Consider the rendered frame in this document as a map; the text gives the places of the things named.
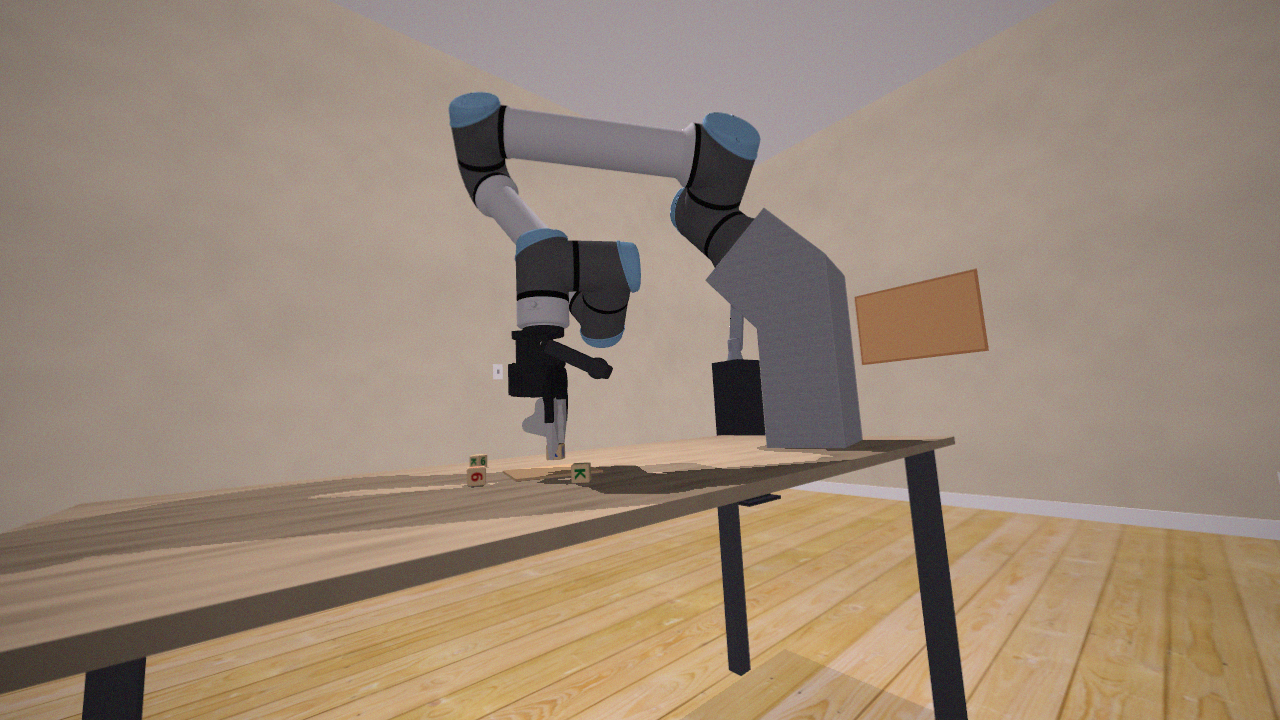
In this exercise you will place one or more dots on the tan square mat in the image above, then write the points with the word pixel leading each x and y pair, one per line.
pixel 544 472

